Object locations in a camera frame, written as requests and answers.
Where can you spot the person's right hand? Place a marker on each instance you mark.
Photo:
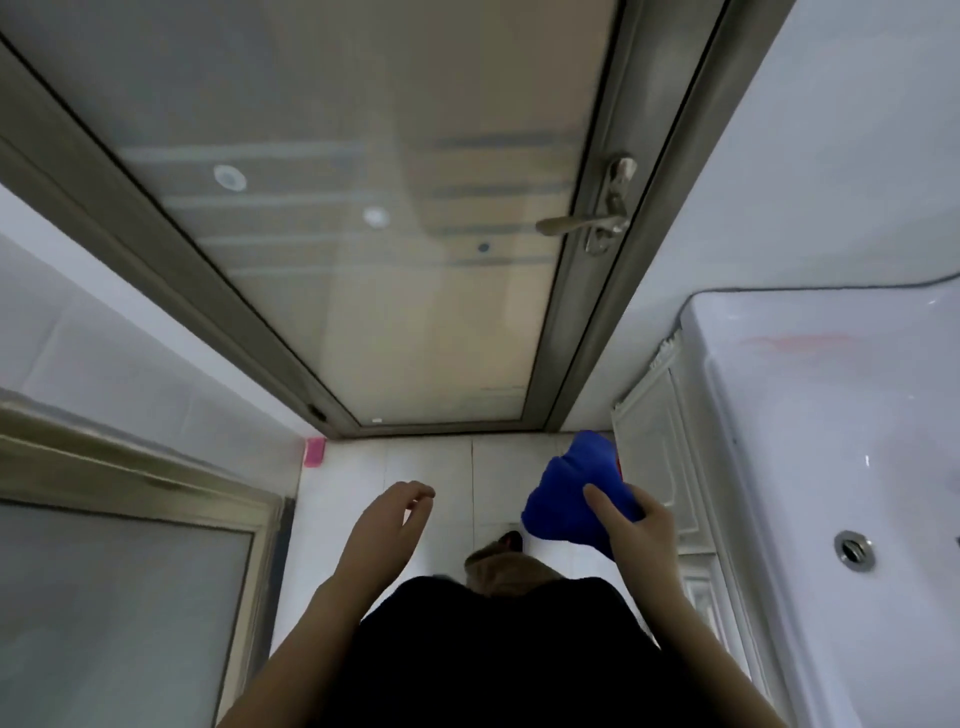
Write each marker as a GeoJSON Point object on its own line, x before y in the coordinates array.
{"type": "Point", "coordinates": [645, 547]}

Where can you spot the person's left hand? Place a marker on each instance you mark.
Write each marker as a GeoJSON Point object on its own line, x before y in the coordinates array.
{"type": "Point", "coordinates": [375, 536]}

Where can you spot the person's left fingers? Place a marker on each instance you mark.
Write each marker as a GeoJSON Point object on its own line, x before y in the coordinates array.
{"type": "Point", "coordinates": [417, 495]}

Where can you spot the person's right thumb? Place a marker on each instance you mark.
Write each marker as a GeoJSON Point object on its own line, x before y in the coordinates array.
{"type": "Point", "coordinates": [601, 504]}

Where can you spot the blue cloth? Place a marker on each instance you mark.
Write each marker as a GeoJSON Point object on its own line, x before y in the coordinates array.
{"type": "Point", "coordinates": [562, 502]}

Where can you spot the person's left forearm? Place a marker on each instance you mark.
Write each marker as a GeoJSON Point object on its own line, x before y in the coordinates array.
{"type": "Point", "coordinates": [300, 652]}

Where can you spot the person's right forearm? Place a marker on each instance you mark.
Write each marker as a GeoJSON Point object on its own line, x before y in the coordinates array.
{"type": "Point", "coordinates": [712, 667]}

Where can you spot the white panelled vanity cabinet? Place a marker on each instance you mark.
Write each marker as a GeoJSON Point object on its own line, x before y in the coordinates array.
{"type": "Point", "coordinates": [660, 457]}

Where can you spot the dark shoe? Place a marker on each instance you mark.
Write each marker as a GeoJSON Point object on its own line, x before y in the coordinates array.
{"type": "Point", "coordinates": [511, 540]}

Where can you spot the small pink plastic object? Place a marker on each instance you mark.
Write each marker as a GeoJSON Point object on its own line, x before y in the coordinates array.
{"type": "Point", "coordinates": [314, 452]}

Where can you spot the brown trousers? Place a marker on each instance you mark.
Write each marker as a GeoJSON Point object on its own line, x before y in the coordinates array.
{"type": "Point", "coordinates": [506, 574]}

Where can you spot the black shirt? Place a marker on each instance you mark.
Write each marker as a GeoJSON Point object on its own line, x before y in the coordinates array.
{"type": "Point", "coordinates": [510, 660]}

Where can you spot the white ceramic sink basin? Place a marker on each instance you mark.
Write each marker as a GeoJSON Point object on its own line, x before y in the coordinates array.
{"type": "Point", "coordinates": [825, 420]}

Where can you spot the frosted glass shower partition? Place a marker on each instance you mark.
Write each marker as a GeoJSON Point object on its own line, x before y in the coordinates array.
{"type": "Point", "coordinates": [120, 585]}

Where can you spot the frosted glass door metal frame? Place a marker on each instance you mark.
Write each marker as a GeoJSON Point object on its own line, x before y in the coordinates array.
{"type": "Point", "coordinates": [390, 225]}

